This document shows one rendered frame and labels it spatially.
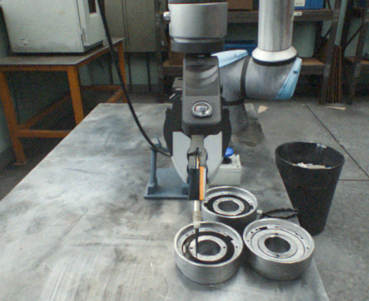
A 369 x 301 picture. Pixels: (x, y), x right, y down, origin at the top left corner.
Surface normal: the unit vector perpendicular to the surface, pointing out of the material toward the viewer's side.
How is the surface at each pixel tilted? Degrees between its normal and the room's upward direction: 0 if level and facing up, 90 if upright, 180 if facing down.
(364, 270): 0
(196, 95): 32
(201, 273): 90
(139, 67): 90
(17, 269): 0
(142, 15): 90
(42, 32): 90
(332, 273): 0
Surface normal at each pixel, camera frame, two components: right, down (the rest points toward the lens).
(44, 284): -0.02, -0.91
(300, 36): -0.07, 0.42
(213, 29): 0.46, 0.37
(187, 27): -0.38, 0.40
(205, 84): -0.04, -0.55
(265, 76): -0.47, 0.56
